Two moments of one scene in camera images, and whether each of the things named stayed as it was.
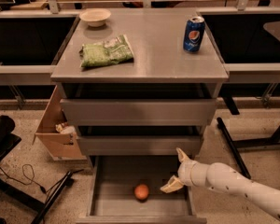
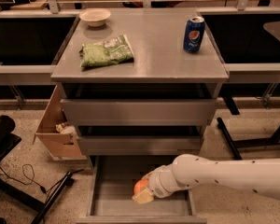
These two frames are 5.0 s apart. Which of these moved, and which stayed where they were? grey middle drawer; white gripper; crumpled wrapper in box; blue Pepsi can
Moved: white gripper
Stayed: grey middle drawer; crumpled wrapper in box; blue Pepsi can
